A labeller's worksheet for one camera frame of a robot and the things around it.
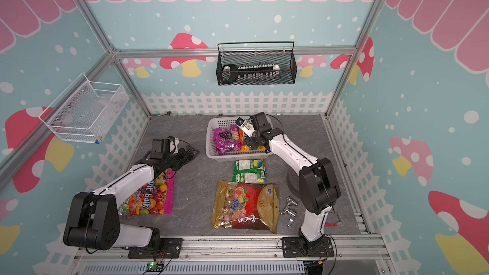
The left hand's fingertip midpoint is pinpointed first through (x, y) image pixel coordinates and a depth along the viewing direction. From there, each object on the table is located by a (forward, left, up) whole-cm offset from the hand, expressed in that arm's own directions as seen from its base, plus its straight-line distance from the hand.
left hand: (194, 158), depth 90 cm
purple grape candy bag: (+14, -14, -4) cm, 20 cm away
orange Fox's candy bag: (+11, -24, -7) cm, 27 cm away
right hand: (+11, -28, +6) cm, 31 cm away
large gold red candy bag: (-21, -28, -4) cm, 35 cm away
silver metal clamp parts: (-22, -44, -7) cm, 50 cm away
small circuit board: (-42, +9, -12) cm, 44 cm away
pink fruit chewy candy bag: (-16, +16, -7) cm, 24 cm away
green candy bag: (-2, -26, -8) cm, 27 cm away
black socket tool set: (+31, -17, +25) cm, 44 cm away
